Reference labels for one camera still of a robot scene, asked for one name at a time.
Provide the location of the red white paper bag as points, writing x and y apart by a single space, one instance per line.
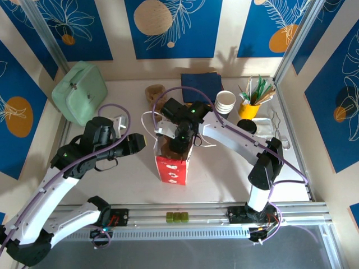
174 171

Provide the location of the black cup lid stack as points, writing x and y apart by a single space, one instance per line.
246 126

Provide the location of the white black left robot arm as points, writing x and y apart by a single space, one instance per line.
50 201

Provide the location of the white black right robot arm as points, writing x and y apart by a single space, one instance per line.
232 134

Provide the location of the mint green zip case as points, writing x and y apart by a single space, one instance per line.
75 95

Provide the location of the brown cardboard cup carrier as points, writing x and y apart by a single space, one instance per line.
152 93

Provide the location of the navy blue napkin stack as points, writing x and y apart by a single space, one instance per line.
202 82

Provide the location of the white black paper cup stack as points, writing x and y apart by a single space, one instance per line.
225 98

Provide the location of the yellow straw holder cup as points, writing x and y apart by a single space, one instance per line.
248 112

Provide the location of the green square button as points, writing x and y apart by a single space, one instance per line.
177 217
169 217
184 217

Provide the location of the green wrapped straw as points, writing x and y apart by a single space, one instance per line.
262 91
256 85

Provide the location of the brown wrapped straw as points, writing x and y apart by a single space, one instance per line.
267 95

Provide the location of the small circuit board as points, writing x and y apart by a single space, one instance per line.
100 230

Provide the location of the metal tongs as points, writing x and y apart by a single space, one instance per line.
276 120

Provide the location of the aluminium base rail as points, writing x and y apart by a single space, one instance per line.
202 208

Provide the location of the aluminium frame post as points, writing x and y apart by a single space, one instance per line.
46 33
299 36

